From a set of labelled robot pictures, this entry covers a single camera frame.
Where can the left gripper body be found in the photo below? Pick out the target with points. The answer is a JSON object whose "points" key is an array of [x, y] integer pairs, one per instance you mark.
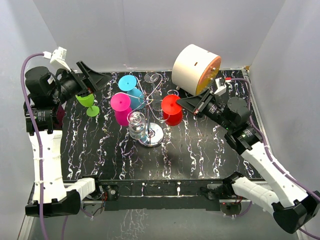
{"points": [[67, 88]]}

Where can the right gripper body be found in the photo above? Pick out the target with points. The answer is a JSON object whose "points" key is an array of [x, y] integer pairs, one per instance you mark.
{"points": [[214, 111]]}

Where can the green wine glass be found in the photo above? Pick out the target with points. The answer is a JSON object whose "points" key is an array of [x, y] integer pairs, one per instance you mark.
{"points": [[88, 102]]}

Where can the red wine glass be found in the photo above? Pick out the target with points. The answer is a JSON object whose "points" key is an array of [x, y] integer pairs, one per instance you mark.
{"points": [[172, 112]]}

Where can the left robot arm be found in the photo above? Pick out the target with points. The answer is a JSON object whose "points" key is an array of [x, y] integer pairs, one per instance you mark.
{"points": [[44, 115]]}

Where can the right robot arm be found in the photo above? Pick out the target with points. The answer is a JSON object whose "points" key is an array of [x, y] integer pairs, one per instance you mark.
{"points": [[290, 204]]}

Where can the cyan wine glass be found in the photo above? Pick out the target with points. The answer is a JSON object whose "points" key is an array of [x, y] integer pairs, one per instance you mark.
{"points": [[128, 84]]}

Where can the pink wine glass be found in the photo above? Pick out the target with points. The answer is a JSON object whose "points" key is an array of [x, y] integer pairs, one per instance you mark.
{"points": [[121, 104]]}

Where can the chrome wine glass rack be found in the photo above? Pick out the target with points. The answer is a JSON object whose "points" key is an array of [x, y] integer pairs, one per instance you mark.
{"points": [[154, 132]]}

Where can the clear tumbler glass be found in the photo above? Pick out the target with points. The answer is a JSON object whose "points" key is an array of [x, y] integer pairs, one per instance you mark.
{"points": [[137, 125]]}

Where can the white cylindrical stool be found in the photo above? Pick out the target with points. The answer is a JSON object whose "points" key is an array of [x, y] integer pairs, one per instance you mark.
{"points": [[194, 69]]}

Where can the clear champagne flute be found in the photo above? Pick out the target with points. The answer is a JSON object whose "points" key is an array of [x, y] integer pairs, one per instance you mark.
{"points": [[152, 78]]}

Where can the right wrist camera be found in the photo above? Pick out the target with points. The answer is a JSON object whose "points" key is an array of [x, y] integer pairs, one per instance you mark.
{"points": [[221, 84]]}

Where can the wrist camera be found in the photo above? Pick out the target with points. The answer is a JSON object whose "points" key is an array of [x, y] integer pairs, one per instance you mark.
{"points": [[221, 84], [58, 59]]}

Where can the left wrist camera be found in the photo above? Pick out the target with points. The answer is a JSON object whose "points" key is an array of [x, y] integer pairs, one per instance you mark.
{"points": [[58, 59]]}

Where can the black base frame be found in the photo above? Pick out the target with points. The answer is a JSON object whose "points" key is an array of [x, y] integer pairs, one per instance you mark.
{"points": [[161, 194]]}

